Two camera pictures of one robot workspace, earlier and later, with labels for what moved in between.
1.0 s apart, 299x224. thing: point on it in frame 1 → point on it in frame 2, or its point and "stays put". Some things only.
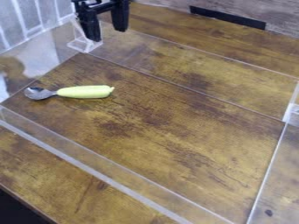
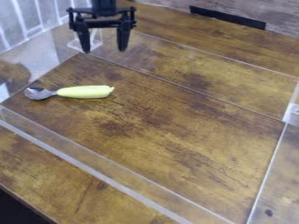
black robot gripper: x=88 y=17 → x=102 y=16
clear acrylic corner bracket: x=82 y=43 stays put
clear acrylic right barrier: x=275 y=205 stays put
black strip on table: x=237 y=19 stays put
